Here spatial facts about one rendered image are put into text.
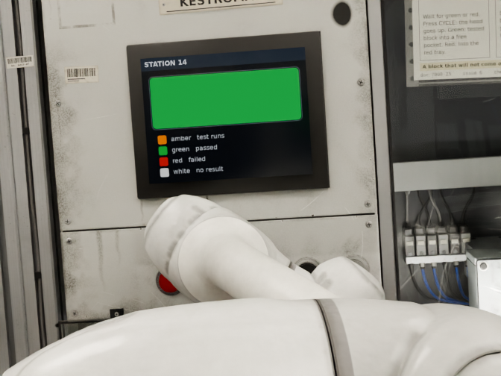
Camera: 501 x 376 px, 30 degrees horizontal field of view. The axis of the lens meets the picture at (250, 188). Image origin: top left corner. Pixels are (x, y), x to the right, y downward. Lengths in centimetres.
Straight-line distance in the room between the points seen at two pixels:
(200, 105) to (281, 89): 10
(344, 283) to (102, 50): 44
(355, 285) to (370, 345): 57
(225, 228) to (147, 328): 52
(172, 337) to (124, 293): 75
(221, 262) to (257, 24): 39
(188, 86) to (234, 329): 71
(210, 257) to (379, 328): 46
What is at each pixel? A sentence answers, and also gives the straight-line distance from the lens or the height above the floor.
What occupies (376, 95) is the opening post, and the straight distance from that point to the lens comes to 122.
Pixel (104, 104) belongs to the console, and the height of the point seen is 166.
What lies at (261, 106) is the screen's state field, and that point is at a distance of 119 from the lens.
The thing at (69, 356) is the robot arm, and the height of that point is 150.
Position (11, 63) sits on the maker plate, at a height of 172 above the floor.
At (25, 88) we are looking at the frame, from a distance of 129.
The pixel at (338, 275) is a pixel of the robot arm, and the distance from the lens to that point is 109.
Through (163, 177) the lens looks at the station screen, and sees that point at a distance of 121.
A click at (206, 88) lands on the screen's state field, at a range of 120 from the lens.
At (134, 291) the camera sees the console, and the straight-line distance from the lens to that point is 126.
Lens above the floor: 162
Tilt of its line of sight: 4 degrees down
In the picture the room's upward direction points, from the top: 4 degrees counter-clockwise
